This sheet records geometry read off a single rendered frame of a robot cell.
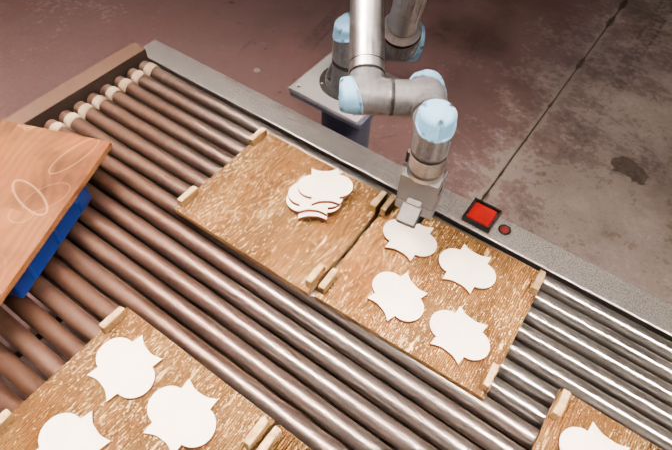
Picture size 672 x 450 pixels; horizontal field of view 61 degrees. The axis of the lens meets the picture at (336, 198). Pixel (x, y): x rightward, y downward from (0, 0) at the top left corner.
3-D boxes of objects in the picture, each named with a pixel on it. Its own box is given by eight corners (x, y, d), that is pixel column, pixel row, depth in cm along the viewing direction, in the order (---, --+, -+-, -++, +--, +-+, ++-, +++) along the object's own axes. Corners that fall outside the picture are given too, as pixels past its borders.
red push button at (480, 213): (475, 204, 147) (476, 201, 145) (496, 215, 144) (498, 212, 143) (465, 219, 143) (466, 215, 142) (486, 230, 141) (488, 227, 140)
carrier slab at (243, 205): (265, 134, 160) (264, 130, 159) (389, 200, 146) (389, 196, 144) (175, 212, 141) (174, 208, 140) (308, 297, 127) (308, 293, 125)
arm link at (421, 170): (440, 171, 110) (401, 156, 112) (436, 186, 113) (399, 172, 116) (453, 147, 114) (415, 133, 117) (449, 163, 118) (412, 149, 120)
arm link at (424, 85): (393, 64, 116) (396, 99, 109) (447, 66, 116) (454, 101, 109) (388, 94, 122) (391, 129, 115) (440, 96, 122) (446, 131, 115)
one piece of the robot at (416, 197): (389, 177, 111) (381, 227, 124) (432, 193, 109) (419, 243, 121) (412, 139, 118) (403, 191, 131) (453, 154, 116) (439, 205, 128)
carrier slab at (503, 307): (391, 200, 146) (392, 196, 145) (544, 278, 132) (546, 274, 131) (313, 298, 126) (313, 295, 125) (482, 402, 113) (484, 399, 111)
